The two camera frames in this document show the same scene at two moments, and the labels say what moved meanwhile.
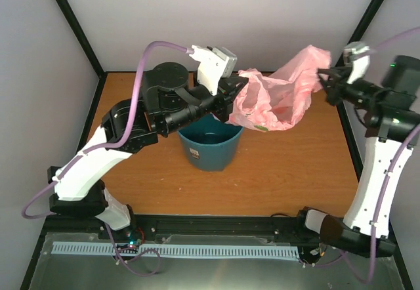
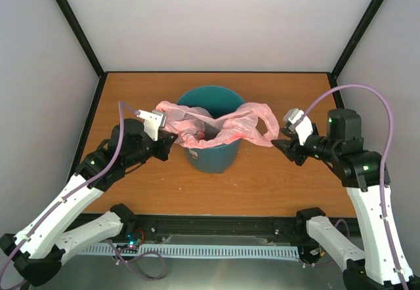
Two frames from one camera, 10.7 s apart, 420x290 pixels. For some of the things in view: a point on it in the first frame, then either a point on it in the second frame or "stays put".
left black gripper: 230,87 -> 167,142
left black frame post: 76,26 stays put
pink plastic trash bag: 279,100 -> 192,127
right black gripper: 333,88 -> 291,149
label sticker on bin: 194,153 stays put
